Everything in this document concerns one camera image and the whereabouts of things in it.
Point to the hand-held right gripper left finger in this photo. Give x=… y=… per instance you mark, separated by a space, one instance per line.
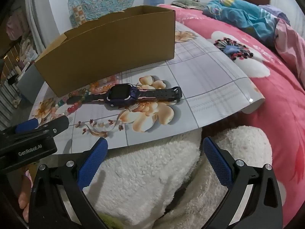
x=93 y=164

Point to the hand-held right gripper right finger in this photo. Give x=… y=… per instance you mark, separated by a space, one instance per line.
x=216 y=162

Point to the floral vinyl table cover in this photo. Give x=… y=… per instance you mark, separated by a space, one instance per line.
x=205 y=83

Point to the person's left hand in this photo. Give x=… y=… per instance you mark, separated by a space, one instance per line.
x=23 y=199

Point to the pink blanket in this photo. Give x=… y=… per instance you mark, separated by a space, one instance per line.
x=290 y=43

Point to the white green fluffy blanket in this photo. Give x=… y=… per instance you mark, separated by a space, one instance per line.
x=147 y=171

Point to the purple black smartwatch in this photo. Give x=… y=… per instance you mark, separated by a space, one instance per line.
x=119 y=93

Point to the brown cardboard box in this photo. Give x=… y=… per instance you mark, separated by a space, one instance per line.
x=107 y=50

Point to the hanging pink garment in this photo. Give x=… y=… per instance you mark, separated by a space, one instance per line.
x=13 y=26

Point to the grey box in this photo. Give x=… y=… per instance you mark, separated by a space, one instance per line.
x=31 y=85

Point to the pink floral bedsheet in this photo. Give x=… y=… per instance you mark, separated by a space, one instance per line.
x=274 y=128

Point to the blue patterned blanket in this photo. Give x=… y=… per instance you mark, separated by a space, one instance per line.
x=250 y=19

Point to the green cloth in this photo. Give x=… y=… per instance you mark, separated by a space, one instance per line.
x=188 y=4

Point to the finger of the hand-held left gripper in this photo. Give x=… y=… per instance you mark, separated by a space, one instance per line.
x=26 y=124
x=57 y=123

